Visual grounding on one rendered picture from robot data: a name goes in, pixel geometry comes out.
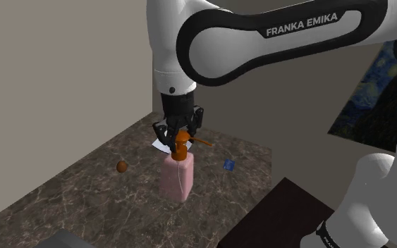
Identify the grey flat box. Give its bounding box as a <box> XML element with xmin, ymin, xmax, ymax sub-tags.
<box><xmin>32</xmin><ymin>228</ymin><xmax>97</xmax><ymax>248</ymax></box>

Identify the blue night sky wall painting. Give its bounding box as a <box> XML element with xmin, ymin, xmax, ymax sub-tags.
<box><xmin>327</xmin><ymin>37</ymin><xmax>397</xmax><ymax>154</ymax></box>

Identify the white flat card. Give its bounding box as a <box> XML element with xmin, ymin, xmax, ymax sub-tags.
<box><xmin>151</xmin><ymin>131</ymin><xmax>193</xmax><ymax>155</ymax></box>

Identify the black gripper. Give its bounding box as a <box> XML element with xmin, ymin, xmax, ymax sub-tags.
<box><xmin>152</xmin><ymin>90</ymin><xmax>205</xmax><ymax>154</ymax></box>

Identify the pink soap dispenser orange pump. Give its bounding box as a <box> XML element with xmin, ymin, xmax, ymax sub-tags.
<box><xmin>159</xmin><ymin>129</ymin><xmax>214</xmax><ymax>203</ymax></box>

